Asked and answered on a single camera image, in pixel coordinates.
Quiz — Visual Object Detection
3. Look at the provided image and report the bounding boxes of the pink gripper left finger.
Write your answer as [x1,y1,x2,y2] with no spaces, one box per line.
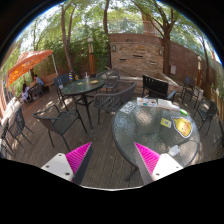
[42,142,93,185]

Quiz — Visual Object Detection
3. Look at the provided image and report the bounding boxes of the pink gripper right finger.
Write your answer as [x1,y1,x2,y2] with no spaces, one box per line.
[134,142,182,185]

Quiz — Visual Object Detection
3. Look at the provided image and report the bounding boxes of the round glass table near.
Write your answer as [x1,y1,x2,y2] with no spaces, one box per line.
[112,99,200,179]

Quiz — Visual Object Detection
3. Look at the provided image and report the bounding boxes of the round glass table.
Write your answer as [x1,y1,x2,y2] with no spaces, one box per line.
[112,99,200,179]
[62,78,105,128]

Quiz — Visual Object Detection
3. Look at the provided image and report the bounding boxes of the small yellow card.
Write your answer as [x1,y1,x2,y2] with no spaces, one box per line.
[160,118,172,128]

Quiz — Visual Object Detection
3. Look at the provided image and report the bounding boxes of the dark chair front left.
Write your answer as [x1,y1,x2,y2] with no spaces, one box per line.
[32,104,86,151]

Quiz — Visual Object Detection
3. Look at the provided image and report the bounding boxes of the printed paper sheet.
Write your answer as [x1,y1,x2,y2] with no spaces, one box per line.
[120,101,136,114]

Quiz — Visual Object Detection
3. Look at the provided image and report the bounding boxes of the green marker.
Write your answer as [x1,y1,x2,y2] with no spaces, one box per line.
[180,109,188,116]

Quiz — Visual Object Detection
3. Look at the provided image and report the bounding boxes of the white flat paper box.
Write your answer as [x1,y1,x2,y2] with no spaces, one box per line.
[157,99,180,111]

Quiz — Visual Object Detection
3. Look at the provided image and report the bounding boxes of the white patterned box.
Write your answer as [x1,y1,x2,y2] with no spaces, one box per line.
[137,97,157,107]

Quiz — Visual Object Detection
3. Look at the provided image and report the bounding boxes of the dark chair left edge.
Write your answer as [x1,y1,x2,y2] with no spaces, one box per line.
[0,107,29,156]

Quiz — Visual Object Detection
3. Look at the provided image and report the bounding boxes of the dark chair edge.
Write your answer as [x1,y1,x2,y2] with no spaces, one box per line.
[0,107,29,156]
[195,100,218,127]

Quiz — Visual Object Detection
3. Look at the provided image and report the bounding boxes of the dark wicker chair centre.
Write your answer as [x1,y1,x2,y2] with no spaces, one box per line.
[93,81,138,125]

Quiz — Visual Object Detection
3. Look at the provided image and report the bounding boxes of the black slatted chair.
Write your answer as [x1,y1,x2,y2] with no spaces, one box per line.
[142,75,176,101]

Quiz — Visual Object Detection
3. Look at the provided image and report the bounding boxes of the dark chair right edge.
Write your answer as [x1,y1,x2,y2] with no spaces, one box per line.
[195,100,218,127]

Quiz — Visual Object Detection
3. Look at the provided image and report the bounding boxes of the round glass table far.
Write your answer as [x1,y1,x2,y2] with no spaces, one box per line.
[62,78,105,128]

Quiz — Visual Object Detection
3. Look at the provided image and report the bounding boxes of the blue chair far left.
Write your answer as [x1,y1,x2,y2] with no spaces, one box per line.
[54,74,69,104]

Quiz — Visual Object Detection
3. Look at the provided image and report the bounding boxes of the dark chair far right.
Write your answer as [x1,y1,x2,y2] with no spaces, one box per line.
[181,76,200,100]

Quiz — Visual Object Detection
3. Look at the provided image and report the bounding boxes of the white cup on far table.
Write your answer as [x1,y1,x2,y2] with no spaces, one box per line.
[85,75,89,83]

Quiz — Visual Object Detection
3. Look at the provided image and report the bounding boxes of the seated person white clothes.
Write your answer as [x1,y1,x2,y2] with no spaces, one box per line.
[22,83,30,102]

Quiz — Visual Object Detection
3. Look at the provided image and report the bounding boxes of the seated person blue shirt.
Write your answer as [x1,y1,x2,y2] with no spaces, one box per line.
[34,74,44,86]

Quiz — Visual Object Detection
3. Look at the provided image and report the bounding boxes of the wicker chair behind far table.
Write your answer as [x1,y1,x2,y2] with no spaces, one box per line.
[96,68,120,90]

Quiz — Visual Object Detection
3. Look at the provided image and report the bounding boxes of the orange patio umbrella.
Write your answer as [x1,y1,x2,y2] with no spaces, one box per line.
[7,50,53,86]

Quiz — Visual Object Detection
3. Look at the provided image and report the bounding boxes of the wooden lamp post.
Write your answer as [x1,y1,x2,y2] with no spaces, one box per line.
[87,38,95,76]

